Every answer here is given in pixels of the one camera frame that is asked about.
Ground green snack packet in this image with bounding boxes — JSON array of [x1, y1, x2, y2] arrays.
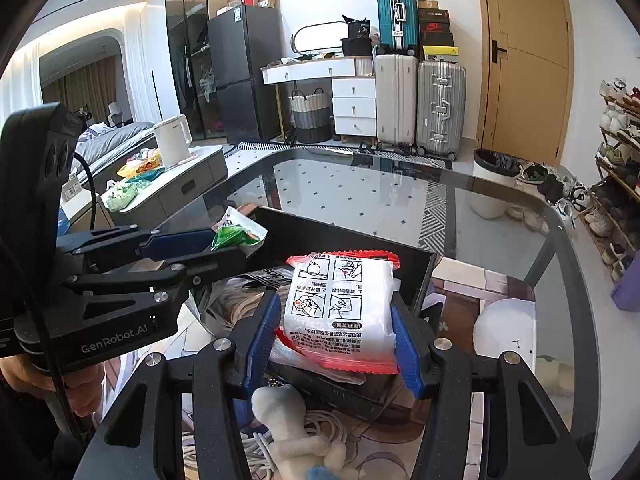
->
[[210, 206, 268, 256]]

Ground white red packet with pictograms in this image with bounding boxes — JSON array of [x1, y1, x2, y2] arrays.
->
[[278, 249, 400, 375]]

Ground striped socks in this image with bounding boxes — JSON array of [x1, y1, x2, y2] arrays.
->
[[239, 266, 293, 290]]

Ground person's left hand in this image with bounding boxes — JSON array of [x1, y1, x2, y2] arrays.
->
[[0, 356, 106, 418]]

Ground grey low cabinet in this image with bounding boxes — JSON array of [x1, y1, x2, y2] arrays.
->
[[110, 145, 228, 229]]

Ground beige slipper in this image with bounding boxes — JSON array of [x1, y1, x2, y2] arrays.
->
[[535, 356, 575, 398]]

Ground white electric kettle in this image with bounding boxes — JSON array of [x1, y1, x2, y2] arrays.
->
[[153, 114, 192, 168]]

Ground bed with grey blanket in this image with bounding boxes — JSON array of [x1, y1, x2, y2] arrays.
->
[[76, 122, 156, 193]]

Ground white plush toy blue pompom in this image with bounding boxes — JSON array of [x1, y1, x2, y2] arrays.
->
[[250, 385, 359, 479]]

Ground black storage box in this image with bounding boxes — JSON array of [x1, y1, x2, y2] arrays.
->
[[214, 207, 435, 422]]

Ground purple bag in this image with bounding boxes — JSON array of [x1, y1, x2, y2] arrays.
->
[[611, 254, 640, 312]]

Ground woven laundry basket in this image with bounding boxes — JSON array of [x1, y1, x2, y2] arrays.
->
[[288, 88, 332, 144]]

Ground black refrigerator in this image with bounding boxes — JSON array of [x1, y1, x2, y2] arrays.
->
[[207, 4, 282, 144]]

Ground wooden shoe rack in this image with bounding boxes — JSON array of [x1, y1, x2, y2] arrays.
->
[[582, 78, 639, 283]]

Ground white dresser desk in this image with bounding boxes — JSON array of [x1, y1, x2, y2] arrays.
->
[[262, 56, 378, 139]]

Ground dark glass wardrobe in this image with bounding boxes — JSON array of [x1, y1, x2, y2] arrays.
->
[[165, 0, 235, 140]]

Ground oval mirror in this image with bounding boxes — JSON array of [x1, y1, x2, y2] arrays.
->
[[290, 21, 348, 55]]

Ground black trash bin white base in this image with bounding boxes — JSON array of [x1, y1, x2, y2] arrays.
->
[[469, 148, 521, 220]]

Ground white suitcase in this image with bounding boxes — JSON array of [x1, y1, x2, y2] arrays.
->
[[374, 54, 418, 145]]

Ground silver aluminium suitcase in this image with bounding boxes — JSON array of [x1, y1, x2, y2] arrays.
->
[[416, 61, 466, 160]]

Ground teal suitcase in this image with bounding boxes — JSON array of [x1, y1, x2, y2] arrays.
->
[[376, 0, 419, 56]]

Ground wooden door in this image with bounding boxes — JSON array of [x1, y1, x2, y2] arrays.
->
[[476, 0, 574, 166]]

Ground stack of shoe boxes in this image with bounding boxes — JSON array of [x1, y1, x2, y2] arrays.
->
[[418, 0, 459, 63]]

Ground white coiled cable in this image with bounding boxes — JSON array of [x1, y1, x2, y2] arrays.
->
[[182, 408, 352, 480]]

